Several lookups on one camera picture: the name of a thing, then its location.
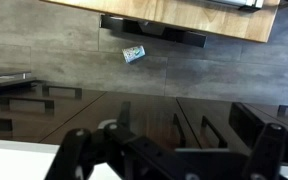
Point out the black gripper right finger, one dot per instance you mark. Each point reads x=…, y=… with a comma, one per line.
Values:
x=266, y=157

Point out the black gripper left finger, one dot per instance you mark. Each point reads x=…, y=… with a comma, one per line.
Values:
x=70, y=161

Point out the dark wood lower cabinets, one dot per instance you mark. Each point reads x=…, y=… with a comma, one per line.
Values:
x=43, y=113

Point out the wooden table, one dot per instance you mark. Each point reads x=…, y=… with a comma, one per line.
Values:
x=195, y=15

